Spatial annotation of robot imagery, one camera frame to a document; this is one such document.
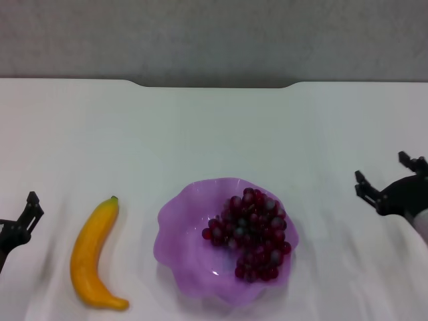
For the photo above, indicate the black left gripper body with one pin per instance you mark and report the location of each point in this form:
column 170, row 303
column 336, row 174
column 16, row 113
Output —
column 13, row 237

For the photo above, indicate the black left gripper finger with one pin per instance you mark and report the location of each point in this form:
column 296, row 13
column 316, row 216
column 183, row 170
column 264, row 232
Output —
column 32, row 215

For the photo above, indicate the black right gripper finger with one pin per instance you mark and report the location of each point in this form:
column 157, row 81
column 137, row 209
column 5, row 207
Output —
column 414, row 164
column 368, row 190

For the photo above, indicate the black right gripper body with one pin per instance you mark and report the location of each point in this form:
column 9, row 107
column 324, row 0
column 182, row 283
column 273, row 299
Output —
column 404, row 197

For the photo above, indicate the yellow banana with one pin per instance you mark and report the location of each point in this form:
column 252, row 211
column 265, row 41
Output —
column 87, row 250

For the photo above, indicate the dark red grape bunch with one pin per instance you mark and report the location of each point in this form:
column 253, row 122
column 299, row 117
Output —
column 254, row 234

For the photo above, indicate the purple wavy plastic plate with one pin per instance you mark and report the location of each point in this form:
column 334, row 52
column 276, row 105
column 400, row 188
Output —
column 187, row 240

